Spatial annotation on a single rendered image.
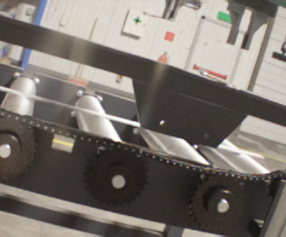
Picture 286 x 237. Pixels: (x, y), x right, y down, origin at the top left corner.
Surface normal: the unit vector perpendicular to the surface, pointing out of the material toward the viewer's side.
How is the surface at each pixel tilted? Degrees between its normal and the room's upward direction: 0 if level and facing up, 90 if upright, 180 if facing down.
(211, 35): 90
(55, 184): 90
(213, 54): 90
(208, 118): 90
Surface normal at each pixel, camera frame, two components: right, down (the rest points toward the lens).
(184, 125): 0.20, 0.22
